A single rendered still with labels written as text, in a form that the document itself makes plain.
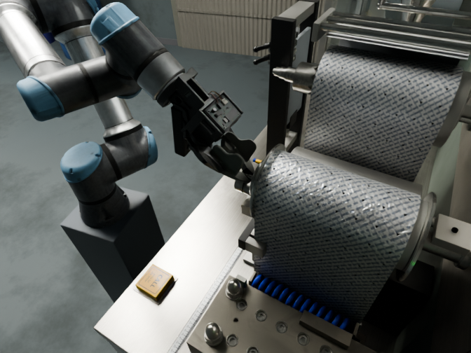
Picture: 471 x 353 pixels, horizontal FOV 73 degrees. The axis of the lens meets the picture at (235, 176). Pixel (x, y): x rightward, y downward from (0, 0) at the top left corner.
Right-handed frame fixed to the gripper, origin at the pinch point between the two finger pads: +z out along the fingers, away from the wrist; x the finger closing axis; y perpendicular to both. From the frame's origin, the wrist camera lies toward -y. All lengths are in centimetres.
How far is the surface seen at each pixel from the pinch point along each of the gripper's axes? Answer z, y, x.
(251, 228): 9.4, -6.8, -2.8
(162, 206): 5, -161, 58
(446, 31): 5.8, 29.4, 32.6
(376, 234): 17.0, 17.0, -3.5
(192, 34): -113, -236, 288
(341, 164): 12.7, 7.0, 14.4
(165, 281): 9.3, -36.4, -13.2
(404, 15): 4, 15, 71
